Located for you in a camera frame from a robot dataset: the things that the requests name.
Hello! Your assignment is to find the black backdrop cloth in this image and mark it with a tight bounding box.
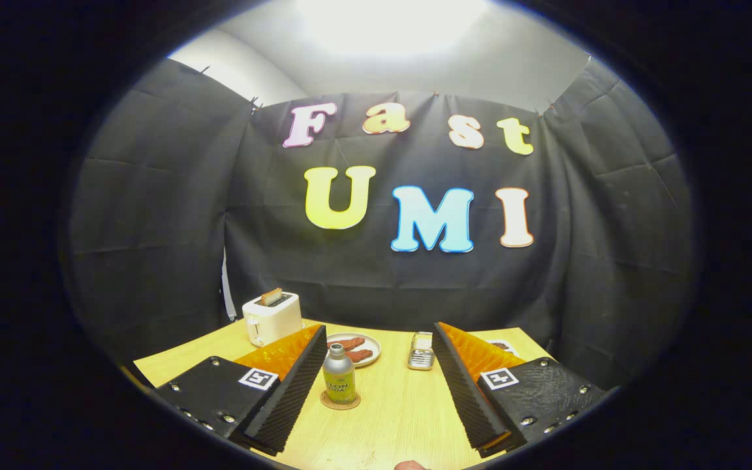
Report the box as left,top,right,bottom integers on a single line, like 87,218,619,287
63,55,703,392

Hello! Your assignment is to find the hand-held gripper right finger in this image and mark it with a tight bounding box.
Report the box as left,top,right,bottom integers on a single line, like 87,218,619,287
431,322,608,459

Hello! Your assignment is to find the wooden table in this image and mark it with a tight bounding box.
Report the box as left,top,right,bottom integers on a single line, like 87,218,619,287
133,318,556,470

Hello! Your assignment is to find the round cork coaster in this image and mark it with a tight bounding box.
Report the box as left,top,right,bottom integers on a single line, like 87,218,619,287
320,390,362,411

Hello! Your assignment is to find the white toaster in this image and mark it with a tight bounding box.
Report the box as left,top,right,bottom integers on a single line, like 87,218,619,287
242,291,304,347

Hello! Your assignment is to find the metal wire holder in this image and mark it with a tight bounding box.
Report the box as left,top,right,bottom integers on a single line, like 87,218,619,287
407,332,435,371

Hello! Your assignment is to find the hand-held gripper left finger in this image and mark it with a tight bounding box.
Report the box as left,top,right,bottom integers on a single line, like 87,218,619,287
153,324,328,458

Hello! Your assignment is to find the white oval plate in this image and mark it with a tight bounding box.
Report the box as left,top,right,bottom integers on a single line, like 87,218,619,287
326,333,382,368

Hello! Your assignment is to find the silver bottle with green label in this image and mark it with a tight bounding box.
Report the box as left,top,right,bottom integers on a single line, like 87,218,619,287
322,343,358,404

